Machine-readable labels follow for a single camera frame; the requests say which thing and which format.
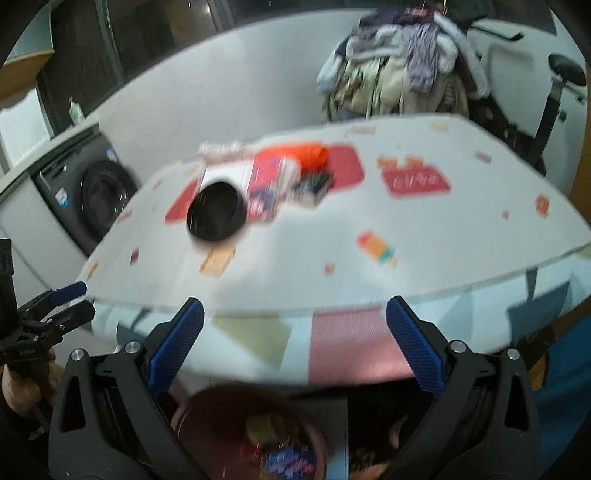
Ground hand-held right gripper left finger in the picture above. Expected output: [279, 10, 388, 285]
[48, 296, 205, 480]

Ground white bear print table mat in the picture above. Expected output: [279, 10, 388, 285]
[85, 114, 591, 319]

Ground white cabinet doors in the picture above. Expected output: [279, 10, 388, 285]
[0, 185, 88, 301]

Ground person's left hand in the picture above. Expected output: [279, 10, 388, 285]
[0, 353, 57, 416]

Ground pile of clothes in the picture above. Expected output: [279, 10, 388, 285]
[316, 7, 490, 125]

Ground dark framed window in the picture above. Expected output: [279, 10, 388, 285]
[37, 0, 370, 116]

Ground black bowl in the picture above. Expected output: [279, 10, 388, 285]
[186, 182, 250, 241]

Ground white countertop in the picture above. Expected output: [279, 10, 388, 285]
[0, 122, 100, 204]

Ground black exercise bike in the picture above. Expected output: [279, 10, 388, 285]
[443, 0, 591, 176]

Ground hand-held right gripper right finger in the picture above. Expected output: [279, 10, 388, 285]
[383, 295, 548, 480]

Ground pink packet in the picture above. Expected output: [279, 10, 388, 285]
[247, 154, 301, 220]

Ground grey washing machine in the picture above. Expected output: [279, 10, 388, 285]
[32, 131, 139, 257]

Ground wooden wall cabinet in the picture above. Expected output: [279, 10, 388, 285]
[0, 51, 54, 100]

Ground brown round bin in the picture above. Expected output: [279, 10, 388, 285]
[171, 385, 328, 480]

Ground small black packet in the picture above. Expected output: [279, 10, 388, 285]
[295, 171, 335, 206]

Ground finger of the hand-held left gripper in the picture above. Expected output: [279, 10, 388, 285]
[17, 281, 88, 324]
[14, 299, 96, 344]

